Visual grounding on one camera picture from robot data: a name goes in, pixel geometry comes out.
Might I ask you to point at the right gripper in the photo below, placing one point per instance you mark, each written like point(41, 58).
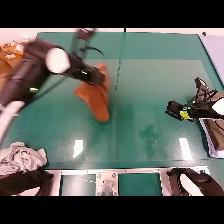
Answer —
point(180, 111)

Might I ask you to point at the orange-brown T-shirt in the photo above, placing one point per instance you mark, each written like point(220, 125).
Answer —
point(98, 100)

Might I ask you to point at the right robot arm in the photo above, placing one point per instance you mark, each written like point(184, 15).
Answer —
point(213, 106)

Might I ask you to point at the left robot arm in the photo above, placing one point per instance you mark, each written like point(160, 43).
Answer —
point(31, 70)

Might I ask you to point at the white garment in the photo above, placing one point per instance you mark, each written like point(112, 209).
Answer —
point(213, 154)

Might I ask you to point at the pale lilac cloth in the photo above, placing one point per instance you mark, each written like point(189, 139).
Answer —
point(215, 53)

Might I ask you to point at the grey garment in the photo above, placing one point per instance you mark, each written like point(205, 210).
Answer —
point(20, 158)

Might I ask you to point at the heap of orange clothes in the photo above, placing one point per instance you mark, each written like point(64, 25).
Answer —
point(10, 55)

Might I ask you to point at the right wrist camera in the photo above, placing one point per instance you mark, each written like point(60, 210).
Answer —
point(201, 87)

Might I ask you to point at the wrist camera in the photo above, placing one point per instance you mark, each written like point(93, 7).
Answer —
point(85, 34)
point(201, 87)

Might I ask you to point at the silver frame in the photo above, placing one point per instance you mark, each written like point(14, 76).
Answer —
point(106, 181)

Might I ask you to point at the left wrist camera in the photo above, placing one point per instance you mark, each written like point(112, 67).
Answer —
point(85, 34)

